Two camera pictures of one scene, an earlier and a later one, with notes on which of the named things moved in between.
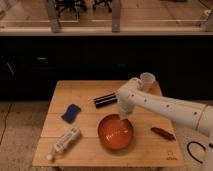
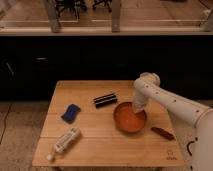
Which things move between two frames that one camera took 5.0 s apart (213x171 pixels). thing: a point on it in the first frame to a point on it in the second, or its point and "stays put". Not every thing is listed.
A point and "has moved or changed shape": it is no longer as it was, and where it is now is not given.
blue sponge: x=70 y=115 stays put
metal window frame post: x=54 y=16 stays put
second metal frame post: x=116 y=10 stays put
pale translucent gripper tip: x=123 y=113 to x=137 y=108
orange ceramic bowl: x=114 y=133 has moved or changed shape
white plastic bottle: x=68 y=139 stays put
